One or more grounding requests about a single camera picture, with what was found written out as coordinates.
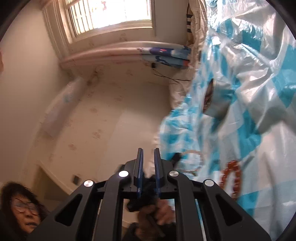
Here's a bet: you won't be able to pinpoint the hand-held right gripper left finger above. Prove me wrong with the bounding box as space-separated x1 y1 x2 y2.
26 148 144 241

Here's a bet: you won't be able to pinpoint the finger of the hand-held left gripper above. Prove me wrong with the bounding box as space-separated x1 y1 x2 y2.
171 152 183 167

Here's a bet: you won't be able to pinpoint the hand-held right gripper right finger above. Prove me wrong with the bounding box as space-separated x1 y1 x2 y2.
154 148 271 241

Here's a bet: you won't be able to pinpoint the person's left hand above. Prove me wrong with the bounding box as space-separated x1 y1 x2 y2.
138 199 175 226

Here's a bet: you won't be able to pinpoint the blue printed curtain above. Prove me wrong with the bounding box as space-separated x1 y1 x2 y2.
138 46 192 69

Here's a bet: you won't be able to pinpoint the blue checked plastic sheet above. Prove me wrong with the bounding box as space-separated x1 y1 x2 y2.
159 0 296 241

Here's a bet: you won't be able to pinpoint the person's eyeglasses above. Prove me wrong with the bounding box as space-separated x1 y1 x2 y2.
12 200 39 215

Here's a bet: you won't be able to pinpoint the person's head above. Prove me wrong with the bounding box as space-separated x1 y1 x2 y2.
0 181 51 241

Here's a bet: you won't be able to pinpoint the striped pillow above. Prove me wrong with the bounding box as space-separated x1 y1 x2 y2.
186 0 202 45

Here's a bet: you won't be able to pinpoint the window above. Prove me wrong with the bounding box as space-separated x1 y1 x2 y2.
42 0 158 48

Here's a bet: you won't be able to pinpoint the white pearl bracelet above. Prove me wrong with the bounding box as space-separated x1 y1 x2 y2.
179 149 205 178

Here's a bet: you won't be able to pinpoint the amber bead bracelet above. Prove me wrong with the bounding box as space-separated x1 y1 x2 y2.
219 160 244 200

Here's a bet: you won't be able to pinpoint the black charger cable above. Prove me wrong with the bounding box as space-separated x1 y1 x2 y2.
153 68 193 85

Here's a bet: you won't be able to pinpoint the plastic covered wall fixture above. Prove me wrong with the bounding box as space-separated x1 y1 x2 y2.
43 77 86 138

